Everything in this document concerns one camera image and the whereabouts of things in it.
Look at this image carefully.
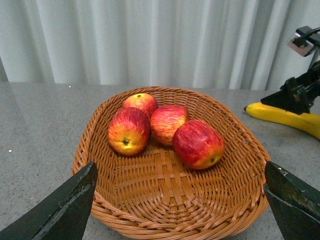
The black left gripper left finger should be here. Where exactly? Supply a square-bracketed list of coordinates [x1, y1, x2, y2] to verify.
[0, 162, 98, 240]

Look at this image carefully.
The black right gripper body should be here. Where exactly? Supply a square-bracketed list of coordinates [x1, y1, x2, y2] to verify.
[260, 66, 320, 115]

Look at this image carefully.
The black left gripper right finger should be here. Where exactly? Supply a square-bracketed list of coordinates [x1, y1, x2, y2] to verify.
[263, 161, 320, 240]

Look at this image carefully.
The large yellow banana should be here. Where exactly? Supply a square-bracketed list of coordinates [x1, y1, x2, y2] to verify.
[244, 102, 320, 140]

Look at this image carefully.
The grey pleated curtain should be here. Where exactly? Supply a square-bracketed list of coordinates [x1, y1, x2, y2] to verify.
[0, 0, 320, 91]

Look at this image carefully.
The red yellow apple left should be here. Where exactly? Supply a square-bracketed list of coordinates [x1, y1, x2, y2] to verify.
[107, 107, 151, 156]

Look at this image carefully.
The left wicker basket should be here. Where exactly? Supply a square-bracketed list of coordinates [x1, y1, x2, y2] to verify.
[72, 86, 270, 240]

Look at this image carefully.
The red apple back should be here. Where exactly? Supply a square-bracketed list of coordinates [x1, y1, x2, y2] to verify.
[122, 93, 159, 119]

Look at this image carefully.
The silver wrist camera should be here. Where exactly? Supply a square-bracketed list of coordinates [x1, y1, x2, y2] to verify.
[287, 26, 320, 57]

